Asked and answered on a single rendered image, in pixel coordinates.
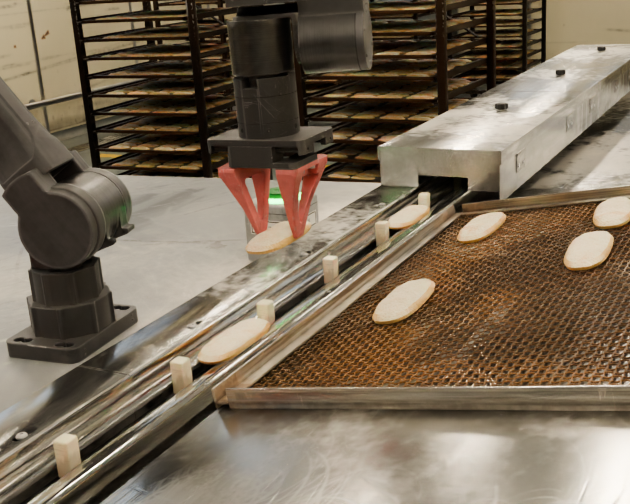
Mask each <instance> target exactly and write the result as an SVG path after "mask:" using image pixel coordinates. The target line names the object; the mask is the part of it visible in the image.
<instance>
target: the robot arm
mask: <svg viewBox="0 0 630 504"><path fill-rule="evenodd" d="M295 1H297V3H290V4H277V5H266V4H272V3H282V2H295ZM255 5H265V6H255ZM225 6H226V8H230V7H240V8H237V15H236V17H233V20H228V21H226V23H227V32H228V41H229V50H230V59H231V68H232V75H233V76H235V78H233V85H234V95H235V104H236V113H237V121H238V128H235V129H232V130H230V131H227V132H224V133H222V134H219V135H216V136H214V137H211V138H208V139H207V143H208V151H209V153H210V154H212V153H215V152H228V153H227V154H228V163H226V164H225V165H223V166H221V167H218V175H219V177H220V178H221V179H222V181H223V182H224V184H225V185H226V186H227V188H228V189H229V190H230V192H231V193H232V195H233V196H234V197H235V199H236V200H237V201H238V203H239V204H240V206H241V207H242V208H243V210H244V212H245V214H246V216H247V218H248V219H249V221H250V223H251V225H252V227H253V229H254V231H255V233H256V235H258V234H259V233H261V232H264V231H266V230H267V227H268V215H269V192H270V169H275V171H276V178H277V182H278V185H279V189H280V193H281V196H282V200H283V204H284V207H285V211H286V215H287V218H288V222H289V225H290V228H291V231H292V234H293V237H294V239H297V238H299V237H300V236H302V235H303V234H304V230H305V226H306V222H307V217H308V213H309V209H310V204H311V201H312V198H313V196H314V193H315V191H316V188H317V186H318V183H319V181H320V178H321V176H322V174H323V171H324V169H325V166H326V164H327V155H326V154H317V153H316V152H315V150H314V142H317V143H321V145H327V144H329V143H331V142H333V129H332V127H324V126H300V120H299V109H298V98H297V87H296V76H295V70H294V69H295V65H294V54H293V44H292V33H291V22H290V17H291V20H292V31H293V41H294V50H295V55H296V59H297V61H298V63H299V64H300V63H301V64H302V68H303V70H304V72H305V73H306V74H310V73H326V72H341V71H357V70H370V69H371V66H372V58H373V38H372V25H371V17H370V12H369V3H368V0H225ZM242 6H253V7H242ZM284 157H287V158H284ZM251 176H252V180H253V185H254V189H255V194H256V199H257V210H258V213H257V210H256V208H255V206H254V203H253V201H252V198H251V196H250V193H249V191H248V189H247V186H246V184H245V180H246V178H249V177H251ZM302 177H303V181H302ZM301 181H302V189H301V196H300V203H299V189H300V183H301ZM0 185H1V187H2V188H3V189H4V190H5V191H4V192H3V194H2V197H3V199H4V200H5V201H6V202H7V203H8V205H9V206H10V207H11V208H12V209H13V210H14V212H15V213H16V214H17V215H18V234H19V237H20V240H21V242H22V244H23V246H24V248H25V249H26V251H27V252H28V253H29V257H30V263H31V268H30V269H29V270H28V275H29V281H30V287H31V293H32V295H30V296H27V297H26V299H27V305H28V311H29V317H30V323H31V325H30V326H28V327H27V328H25V329H23V330H22V331H20V332H18V333H17V334H15V335H13V336H12V337H10V338H8V339H7V340H6V343H7V348H8V354H9V356H10V357H13V358H21V359H30V360H38V361H46V362H55V363H63V364H75V363H79V362H81V361H83V360H84V359H85V358H87V357H88V356H90V355H91V354H93V353H94V352H95V351H97V350H98V349H100V348H101V347H103V346H104V345H105V344H107V343H108V342H110V341H111V340H113V339H114V338H115V337H117V336H118V335H120V334H121V333H123V332H124V331H125V330H127V329H128V328H130V327H131V326H133V325H134V324H135V323H137V322H138V316H137V309H136V306H134V305H125V304H114V303H113V296H112V291H111V290H110V288H109V286H108V285H106V282H103V275H102V268H101V261H100V257H96V256H93V255H94V254H95V253H96V252H98V251H100V250H102V249H104V248H107V247H109V246H112V245H114V244H115V243H116V242H117V240H116V238H118V237H121V236H123V235H126V234H128V233H129V232H130V231H132V230H133V229H134V228H135V226H134V224H129V221H130V218H131V215H132V200H131V196H130V193H129V191H128V189H127V187H126V185H125V184H124V183H123V182H122V180H121V179H119V178H118V177H117V176H116V175H115V174H113V173H111V172H110V171H107V170H105V169H101V168H91V167H89V165H88V164H87V163H86V162H85V160H84V159H83V158H82V157H81V156H80V154H79V153H78V152H77V151H76V150H72V151H70V152H69V150H68V149H67V148H66V147H65V146H64V144H63V143H62V142H61V141H60V140H58V139H57V138H56V137H55V136H53V135H51V134H50V133H49V132H48V131H47V130H46V129H45V128H44V127H43V126H42V125H41V123H40V122H39V121H38V120H37V119H36V118H35V117H34V116H33V115H32V113H31V112H30V111H29V110H28V109H27V108H26V107H25V105H24V104H23V103H22V102H21V101H20V99H19V98H18V97H17V96H16V95H15V93H14V92H13V91H12V90H11V89H10V87H9V86H8V85H7V84H6V83H5V81H4V80H3V79H2V78H1V77H0ZM298 203H299V211H298Z"/></svg>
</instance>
